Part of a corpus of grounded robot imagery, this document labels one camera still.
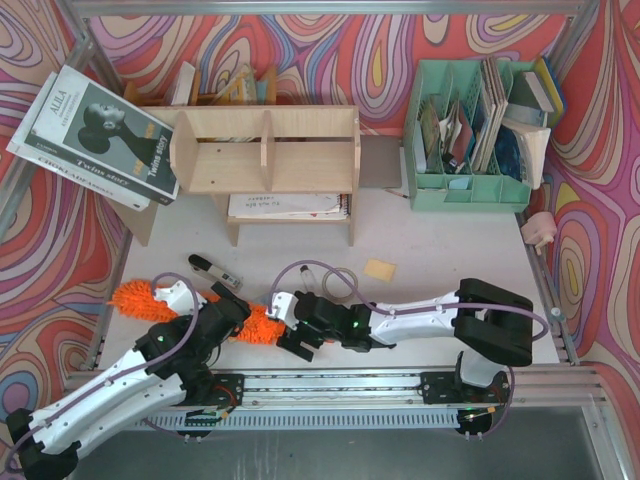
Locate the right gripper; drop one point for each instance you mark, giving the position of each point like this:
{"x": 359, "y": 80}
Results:
{"x": 298, "y": 332}

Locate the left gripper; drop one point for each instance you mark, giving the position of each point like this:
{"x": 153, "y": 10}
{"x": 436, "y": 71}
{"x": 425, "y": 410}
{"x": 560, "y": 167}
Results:
{"x": 232, "y": 306}

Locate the orange microfiber duster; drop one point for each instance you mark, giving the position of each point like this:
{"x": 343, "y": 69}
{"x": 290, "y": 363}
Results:
{"x": 180, "y": 316}

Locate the black and white stapler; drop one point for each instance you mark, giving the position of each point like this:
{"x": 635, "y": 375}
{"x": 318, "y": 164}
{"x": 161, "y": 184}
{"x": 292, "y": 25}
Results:
{"x": 207, "y": 270}

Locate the white marker black cap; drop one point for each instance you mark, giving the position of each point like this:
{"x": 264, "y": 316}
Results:
{"x": 308, "y": 278}

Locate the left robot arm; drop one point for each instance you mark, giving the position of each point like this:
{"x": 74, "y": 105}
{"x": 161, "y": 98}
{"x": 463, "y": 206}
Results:
{"x": 166, "y": 367}

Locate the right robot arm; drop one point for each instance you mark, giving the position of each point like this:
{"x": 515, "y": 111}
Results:
{"x": 494, "y": 324}

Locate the wooden bookshelf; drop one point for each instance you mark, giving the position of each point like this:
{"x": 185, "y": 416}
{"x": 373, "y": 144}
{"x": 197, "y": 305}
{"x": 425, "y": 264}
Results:
{"x": 220, "y": 151}

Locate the spiral notebook on lower shelf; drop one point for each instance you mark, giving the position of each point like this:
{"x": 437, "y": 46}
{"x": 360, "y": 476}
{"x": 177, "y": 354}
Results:
{"x": 321, "y": 206}

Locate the yellow sticky note pad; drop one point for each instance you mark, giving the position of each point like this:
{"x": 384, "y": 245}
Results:
{"x": 379, "y": 270}

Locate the pencil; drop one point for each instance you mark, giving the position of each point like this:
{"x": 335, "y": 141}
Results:
{"x": 397, "y": 193}

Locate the grey brown mat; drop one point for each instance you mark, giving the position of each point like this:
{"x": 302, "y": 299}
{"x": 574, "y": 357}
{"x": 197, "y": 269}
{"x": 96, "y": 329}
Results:
{"x": 380, "y": 162}

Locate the Twins story magazine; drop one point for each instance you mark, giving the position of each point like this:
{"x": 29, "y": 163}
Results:
{"x": 91, "y": 128}

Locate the green desk organizer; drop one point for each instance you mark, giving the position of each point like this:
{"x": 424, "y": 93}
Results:
{"x": 442, "y": 129}

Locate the open book beside organizer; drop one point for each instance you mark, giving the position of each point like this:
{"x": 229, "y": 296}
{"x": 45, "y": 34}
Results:
{"x": 520, "y": 151}

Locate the blue yellow book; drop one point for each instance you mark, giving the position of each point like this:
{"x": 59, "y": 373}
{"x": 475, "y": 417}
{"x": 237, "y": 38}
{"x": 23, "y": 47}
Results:
{"x": 538, "y": 88}

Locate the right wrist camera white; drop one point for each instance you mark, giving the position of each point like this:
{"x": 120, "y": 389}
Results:
{"x": 282, "y": 307}

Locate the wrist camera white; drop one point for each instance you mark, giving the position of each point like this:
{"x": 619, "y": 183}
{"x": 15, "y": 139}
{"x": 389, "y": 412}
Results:
{"x": 282, "y": 307}
{"x": 180, "y": 298}

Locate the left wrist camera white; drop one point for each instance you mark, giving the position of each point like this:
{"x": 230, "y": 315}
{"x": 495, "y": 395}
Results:
{"x": 180, "y": 298}

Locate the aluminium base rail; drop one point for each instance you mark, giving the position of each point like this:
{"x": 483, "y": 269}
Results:
{"x": 559, "y": 385}

